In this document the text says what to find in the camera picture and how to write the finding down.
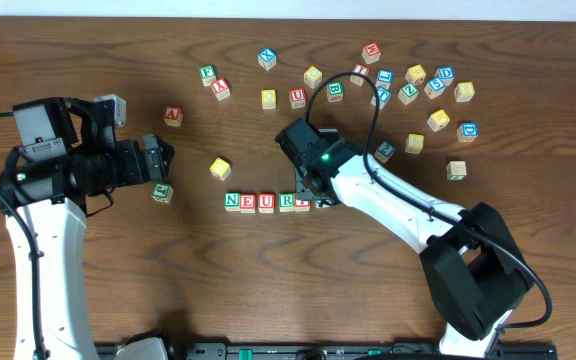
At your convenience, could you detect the green R wooden block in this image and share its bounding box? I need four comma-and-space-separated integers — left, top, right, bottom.
278, 193, 295, 212

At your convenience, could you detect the red i block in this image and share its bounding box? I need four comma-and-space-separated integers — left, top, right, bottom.
294, 199, 311, 212
350, 64, 369, 86

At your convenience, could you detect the blue P wooden block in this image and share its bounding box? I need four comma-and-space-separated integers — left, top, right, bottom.
316, 200, 330, 209

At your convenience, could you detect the red u block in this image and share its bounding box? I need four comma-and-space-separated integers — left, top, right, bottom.
257, 193, 275, 213
289, 88, 307, 109

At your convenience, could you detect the red E wooden block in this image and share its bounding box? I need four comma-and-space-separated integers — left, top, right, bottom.
240, 194, 256, 213

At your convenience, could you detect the green N wooden block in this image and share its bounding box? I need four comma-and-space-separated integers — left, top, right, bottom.
224, 192, 241, 212

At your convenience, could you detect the yellow S wooden block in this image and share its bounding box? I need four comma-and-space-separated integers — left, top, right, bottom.
405, 133, 425, 154

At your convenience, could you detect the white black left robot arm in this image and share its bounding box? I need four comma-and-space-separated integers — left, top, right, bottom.
0, 94, 174, 359

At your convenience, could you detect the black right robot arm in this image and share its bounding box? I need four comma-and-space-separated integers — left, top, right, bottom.
275, 119, 536, 358

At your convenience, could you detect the green J wooden block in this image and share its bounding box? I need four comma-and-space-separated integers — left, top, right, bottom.
151, 182, 174, 204

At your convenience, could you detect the red A wooden block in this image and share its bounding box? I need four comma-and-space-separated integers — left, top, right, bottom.
163, 106, 183, 127

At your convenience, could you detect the yellow O wooden block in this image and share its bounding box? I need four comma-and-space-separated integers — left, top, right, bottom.
261, 89, 277, 110

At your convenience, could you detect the green B wooden block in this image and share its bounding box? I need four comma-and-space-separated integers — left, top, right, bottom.
326, 81, 344, 102

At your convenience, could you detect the yellow 2 wooden block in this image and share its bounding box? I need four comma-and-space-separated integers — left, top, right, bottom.
209, 158, 232, 181

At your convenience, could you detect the yellow block upper middle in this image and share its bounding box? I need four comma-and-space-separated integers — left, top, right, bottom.
303, 65, 323, 89

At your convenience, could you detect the blue 2 wooden block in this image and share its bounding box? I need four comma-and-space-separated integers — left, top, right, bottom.
374, 141, 396, 163

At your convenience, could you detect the blue X wooden block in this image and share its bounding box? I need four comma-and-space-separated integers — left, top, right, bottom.
258, 48, 277, 71

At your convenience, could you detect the red X wooden block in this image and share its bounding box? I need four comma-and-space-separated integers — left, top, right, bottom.
210, 78, 231, 101

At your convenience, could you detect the green F wooden block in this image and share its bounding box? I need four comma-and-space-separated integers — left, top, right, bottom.
199, 64, 217, 87

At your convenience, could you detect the blue T wooden block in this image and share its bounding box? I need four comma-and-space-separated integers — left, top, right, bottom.
371, 86, 392, 110

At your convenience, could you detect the blue L wooden block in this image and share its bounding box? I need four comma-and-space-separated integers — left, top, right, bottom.
375, 69, 394, 90

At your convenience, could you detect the red H wooden block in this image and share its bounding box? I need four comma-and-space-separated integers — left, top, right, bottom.
362, 42, 382, 64

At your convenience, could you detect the green Z wooden block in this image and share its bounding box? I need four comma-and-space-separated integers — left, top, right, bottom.
398, 83, 419, 105

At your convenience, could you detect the yellow block near Z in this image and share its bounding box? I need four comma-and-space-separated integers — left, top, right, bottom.
405, 64, 426, 86

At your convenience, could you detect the yellow block with picture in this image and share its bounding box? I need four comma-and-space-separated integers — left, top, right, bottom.
427, 109, 450, 132

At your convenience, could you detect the blue 5 wooden block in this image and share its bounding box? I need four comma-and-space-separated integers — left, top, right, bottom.
424, 77, 446, 99

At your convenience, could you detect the green 7 wooden block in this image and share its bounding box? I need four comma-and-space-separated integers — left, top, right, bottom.
446, 161, 468, 181

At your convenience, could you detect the blue D block far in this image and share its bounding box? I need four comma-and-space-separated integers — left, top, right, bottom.
434, 66, 455, 86

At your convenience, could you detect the blue d block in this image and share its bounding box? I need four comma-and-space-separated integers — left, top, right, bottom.
434, 66, 455, 86
457, 122, 479, 143

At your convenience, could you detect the blue D block near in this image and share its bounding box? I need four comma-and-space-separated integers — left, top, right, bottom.
457, 122, 479, 143

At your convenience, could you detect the yellow 8 wooden block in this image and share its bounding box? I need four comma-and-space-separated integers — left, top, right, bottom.
454, 82, 476, 103

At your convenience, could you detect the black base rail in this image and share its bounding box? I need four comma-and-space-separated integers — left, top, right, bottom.
173, 343, 559, 360

